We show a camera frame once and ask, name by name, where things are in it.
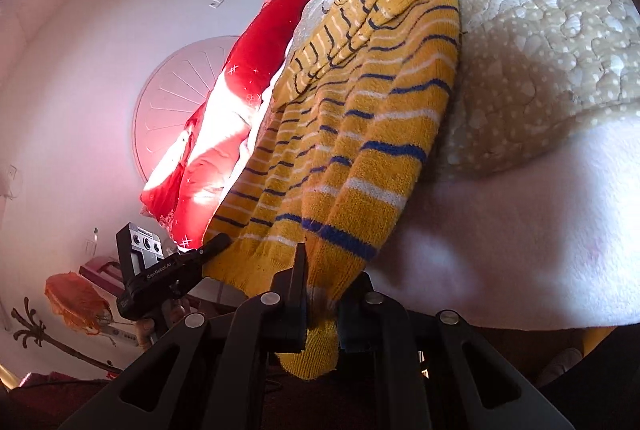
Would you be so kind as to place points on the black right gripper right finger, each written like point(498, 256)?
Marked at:
point(408, 370)

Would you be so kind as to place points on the white wall socket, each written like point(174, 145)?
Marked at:
point(217, 2)

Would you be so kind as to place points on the white round headboard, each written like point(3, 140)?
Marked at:
point(173, 92)

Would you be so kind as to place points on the yellow striped knit sweater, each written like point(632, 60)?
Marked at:
point(352, 119)

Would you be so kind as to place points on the heart patterned quilt bedspread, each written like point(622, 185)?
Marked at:
point(532, 74)

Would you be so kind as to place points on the black tree wall decal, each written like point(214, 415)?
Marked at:
point(33, 330)

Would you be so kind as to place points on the red long pillow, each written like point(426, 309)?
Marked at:
point(198, 169)

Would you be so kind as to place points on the orange fringed lampshade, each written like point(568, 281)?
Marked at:
point(74, 299)

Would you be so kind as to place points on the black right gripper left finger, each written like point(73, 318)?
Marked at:
point(207, 373)

